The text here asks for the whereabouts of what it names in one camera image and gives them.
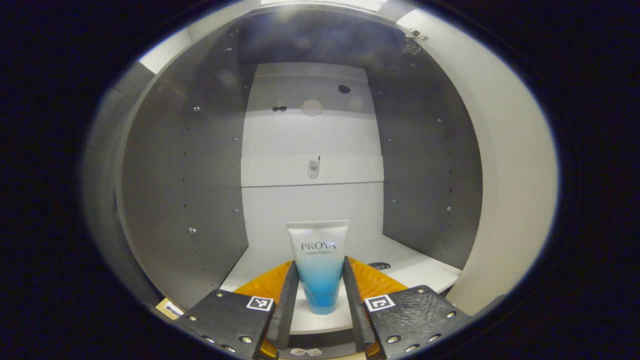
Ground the white blue bottle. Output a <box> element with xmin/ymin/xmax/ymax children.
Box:
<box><xmin>287</xmin><ymin>220</ymin><xmax>350</xmax><ymax>316</ymax></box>

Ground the grey cabinet door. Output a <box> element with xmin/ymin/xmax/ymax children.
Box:
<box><xmin>395</xmin><ymin>7</ymin><xmax>560</xmax><ymax>317</ymax></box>

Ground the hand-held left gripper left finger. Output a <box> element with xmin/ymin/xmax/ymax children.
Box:
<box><xmin>172</xmin><ymin>260</ymin><xmax>301</xmax><ymax>360</ymax></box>

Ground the metal door hinge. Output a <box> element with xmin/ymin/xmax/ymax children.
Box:
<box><xmin>402</xmin><ymin>28</ymin><xmax>429</xmax><ymax>55</ymax></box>

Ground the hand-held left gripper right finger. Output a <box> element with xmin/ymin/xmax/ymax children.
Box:
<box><xmin>342</xmin><ymin>256</ymin><xmax>473</xmax><ymax>360</ymax></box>

